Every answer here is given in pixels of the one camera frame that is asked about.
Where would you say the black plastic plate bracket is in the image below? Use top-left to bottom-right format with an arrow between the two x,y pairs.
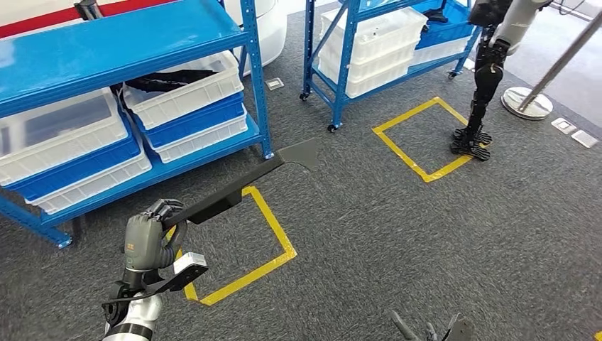
162,137 -> 322,232

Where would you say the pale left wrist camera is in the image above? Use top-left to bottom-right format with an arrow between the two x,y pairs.
173,252 -> 208,276

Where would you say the red barrier belt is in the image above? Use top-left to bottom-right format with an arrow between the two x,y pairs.
0,0 -> 175,40

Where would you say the black and white humanoid robot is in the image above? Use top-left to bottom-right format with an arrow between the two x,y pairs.
450,0 -> 554,162

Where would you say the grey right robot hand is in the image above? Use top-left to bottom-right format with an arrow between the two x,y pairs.
389,309 -> 441,341

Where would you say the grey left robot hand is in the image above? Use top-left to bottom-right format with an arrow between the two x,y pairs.
123,198 -> 189,273

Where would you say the silver stanchion with round base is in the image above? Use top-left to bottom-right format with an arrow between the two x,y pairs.
500,9 -> 602,121

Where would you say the black plastic part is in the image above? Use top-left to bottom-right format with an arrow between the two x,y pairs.
111,69 -> 219,94

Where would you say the white car body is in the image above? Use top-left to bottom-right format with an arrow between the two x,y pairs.
0,0 -> 289,76

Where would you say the black left camera bracket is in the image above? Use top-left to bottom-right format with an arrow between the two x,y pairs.
104,263 -> 209,305

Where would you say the blue metal shelf rack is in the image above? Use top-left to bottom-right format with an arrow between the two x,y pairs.
0,0 -> 275,249
300,0 -> 484,134

